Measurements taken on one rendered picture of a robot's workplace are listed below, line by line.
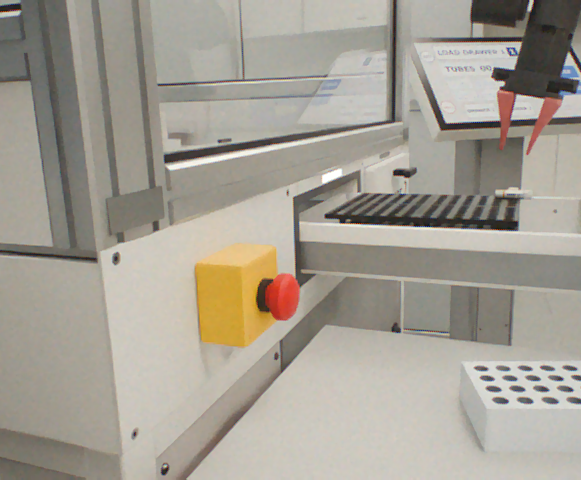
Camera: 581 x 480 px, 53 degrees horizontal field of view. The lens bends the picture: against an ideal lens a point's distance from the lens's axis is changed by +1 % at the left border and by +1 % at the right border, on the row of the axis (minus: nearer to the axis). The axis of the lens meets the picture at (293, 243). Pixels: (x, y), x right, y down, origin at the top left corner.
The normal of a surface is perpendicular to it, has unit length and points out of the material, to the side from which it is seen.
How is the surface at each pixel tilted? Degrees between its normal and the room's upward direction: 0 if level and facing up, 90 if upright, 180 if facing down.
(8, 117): 90
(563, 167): 90
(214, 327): 90
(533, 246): 90
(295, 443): 0
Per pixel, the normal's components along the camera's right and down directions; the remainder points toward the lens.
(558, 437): -0.05, 0.23
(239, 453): -0.04, -0.97
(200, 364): 0.93, 0.06
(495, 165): 0.29, 0.21
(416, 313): -0.31, 0.23
